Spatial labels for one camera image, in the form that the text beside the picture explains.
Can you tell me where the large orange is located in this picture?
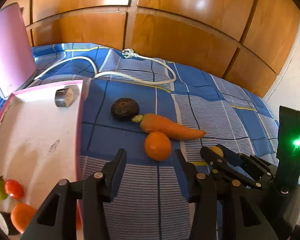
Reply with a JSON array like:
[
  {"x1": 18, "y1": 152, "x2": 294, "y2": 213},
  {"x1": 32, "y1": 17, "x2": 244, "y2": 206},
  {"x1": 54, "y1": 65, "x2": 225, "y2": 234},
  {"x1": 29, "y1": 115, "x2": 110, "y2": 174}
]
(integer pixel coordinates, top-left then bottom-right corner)
[
  {"x1": 76, "y1": 206, "x2": 82, "y2": 231},
  {"x1": 11, "y1": 203, "x2": 37, "y2": 234}
]

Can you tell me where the red tomato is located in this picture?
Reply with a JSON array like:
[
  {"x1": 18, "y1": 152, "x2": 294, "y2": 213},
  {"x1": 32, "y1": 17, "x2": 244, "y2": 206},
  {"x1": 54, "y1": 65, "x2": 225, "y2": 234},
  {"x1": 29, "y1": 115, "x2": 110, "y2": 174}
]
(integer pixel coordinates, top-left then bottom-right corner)
[{"x1": 4, "y1": 179, "x2": 25, "y2": 200}]

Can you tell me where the small orange mandarin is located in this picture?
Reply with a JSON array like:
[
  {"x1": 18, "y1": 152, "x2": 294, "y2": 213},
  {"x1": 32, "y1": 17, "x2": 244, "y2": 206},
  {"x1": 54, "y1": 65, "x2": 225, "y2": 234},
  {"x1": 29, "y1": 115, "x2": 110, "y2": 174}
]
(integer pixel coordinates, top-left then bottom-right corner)
[{"x1": 144, "y1": 132, "x2": 172, "y2": 161}]

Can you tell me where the orange carrot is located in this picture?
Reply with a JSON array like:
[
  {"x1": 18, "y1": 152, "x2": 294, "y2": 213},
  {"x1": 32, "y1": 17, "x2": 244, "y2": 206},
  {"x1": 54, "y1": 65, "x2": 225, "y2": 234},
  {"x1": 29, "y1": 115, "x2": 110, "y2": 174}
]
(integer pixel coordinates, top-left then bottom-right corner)
[{"x1": 132, "y1": 113, "x2": 206, "y2": 140}]

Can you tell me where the dark round beet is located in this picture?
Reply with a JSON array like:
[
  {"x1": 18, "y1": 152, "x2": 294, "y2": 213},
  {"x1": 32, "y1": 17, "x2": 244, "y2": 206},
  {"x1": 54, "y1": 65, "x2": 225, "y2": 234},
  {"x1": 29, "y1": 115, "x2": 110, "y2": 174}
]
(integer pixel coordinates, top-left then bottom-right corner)
[{"x1": 110, "y1": 98, "x2": 139, "y2": 121}]

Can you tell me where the pink white tray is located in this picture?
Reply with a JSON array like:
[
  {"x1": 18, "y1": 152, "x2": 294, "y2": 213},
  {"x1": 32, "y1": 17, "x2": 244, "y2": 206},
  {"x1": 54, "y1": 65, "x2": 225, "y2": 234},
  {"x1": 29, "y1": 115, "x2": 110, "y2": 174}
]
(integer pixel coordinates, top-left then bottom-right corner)
[{"x1": 0, "y1": 80, "x2": 85, "y2": 209}]

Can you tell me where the blue checkered tablecloth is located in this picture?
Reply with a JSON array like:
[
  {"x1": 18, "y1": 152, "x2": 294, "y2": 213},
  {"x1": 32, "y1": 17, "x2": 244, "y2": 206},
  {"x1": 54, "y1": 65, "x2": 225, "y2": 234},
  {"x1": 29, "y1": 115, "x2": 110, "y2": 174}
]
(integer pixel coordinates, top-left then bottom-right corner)
[{"x1": 0, "y1": 43, "x2": 279, "y2": 239}]

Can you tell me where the wooden wardrobe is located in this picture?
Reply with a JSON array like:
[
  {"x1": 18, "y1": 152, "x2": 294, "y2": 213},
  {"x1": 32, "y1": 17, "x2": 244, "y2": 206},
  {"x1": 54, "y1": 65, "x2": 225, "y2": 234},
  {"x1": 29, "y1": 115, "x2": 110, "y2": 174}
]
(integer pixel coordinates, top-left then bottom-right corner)
[{"x1": 6, "y1": 0, "x2": 300, "y2": 96}]

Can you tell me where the black camera mount green light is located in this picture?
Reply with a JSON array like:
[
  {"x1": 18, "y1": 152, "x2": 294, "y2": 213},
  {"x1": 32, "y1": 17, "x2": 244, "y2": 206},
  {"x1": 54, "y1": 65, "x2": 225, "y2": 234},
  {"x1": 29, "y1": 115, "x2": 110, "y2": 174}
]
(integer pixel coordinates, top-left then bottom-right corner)
[{"x1": 274, "y1": 106, "x2": 300, "y2": 193}]

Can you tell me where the white power cable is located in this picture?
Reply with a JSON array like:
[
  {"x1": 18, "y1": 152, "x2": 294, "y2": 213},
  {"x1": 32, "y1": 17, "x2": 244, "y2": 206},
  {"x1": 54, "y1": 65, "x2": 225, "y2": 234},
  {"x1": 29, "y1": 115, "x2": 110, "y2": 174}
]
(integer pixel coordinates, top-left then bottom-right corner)
[{"x1": 33, "y1": 48, "x2": 178, "y2": 86}]

